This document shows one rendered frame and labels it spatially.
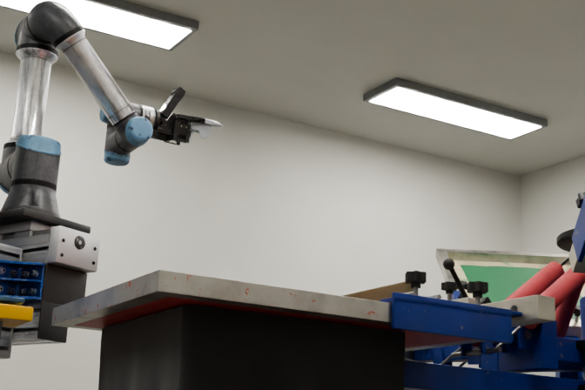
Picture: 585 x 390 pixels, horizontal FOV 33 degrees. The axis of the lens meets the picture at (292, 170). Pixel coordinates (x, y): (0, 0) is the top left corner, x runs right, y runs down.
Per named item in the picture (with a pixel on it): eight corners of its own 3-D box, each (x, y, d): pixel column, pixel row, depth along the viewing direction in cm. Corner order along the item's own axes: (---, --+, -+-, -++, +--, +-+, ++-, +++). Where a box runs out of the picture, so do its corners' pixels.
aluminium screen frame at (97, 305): (157, 291, 165) (158, 269, 166) (50, 326, 214) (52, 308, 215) (510, 338, 203) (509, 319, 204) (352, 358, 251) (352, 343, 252)
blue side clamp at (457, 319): (393, 328, 187) (394, 292, 189) (379, 330, 191) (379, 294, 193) (512, 343, 201) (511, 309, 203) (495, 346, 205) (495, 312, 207)
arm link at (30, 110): (4, 184, 259) (30, -3, 275) (-11, 196, 271) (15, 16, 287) (49, 192, 265) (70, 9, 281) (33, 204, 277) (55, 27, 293)
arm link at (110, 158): (112, 155, 277) (116, 117, 280) (98, 164, 286) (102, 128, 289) (138, 160, 281) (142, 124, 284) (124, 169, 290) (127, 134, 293)
